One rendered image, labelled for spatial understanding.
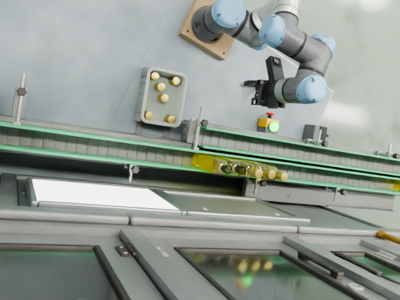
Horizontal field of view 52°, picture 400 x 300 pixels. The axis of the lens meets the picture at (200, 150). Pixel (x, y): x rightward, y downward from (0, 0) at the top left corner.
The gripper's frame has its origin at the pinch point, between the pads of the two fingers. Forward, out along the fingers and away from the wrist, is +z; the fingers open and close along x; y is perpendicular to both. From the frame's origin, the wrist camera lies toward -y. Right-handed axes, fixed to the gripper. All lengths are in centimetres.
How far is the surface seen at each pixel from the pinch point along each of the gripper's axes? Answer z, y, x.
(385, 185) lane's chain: 30, 31, 111
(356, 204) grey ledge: 30, 43, 93
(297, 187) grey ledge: 30, 37, 53
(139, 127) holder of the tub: 42, 21, -24
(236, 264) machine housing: -43, 47, -21
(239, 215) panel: -13.9, 42.3, -4.0
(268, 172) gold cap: 2.3, 29.2, 15.4
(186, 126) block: 32.8, 17.4, -7.1
